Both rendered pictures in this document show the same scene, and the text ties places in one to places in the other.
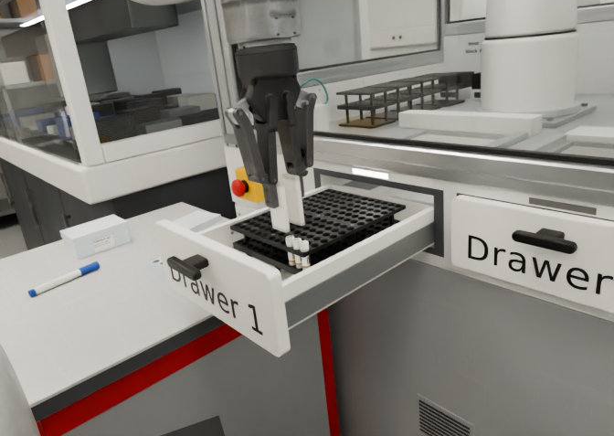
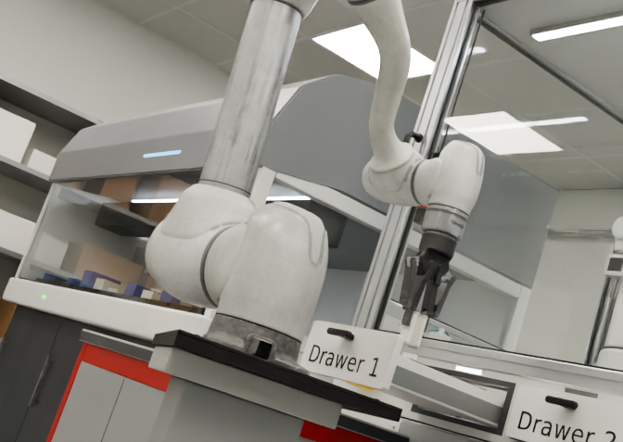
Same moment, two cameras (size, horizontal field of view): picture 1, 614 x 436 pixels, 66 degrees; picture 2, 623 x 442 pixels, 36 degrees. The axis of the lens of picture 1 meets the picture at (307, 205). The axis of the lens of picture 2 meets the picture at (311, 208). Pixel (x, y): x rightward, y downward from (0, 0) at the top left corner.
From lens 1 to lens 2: 143 cm
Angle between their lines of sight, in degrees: 32
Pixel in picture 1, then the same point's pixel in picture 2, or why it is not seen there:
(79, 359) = not seen: hidden behind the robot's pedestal
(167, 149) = not seen: hidden behind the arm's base
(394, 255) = (466, 403)
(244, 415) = not seen: outside the picture
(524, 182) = (565, 376)
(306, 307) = (404, 380)
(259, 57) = (436, 238)
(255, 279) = (387, 339)
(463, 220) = (522, 400)
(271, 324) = (387, 366)
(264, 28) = (445, 225)
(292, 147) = (431, 297)
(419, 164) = (506, 364)
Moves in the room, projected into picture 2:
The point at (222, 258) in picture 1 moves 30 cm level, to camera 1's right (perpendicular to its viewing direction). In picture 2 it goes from (367, 332) to (514, 379)
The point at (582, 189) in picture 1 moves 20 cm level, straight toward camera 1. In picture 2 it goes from (592, 381) to (554, 356)
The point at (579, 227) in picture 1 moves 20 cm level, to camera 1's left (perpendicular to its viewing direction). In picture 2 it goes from (585, 400) to (483, 368)
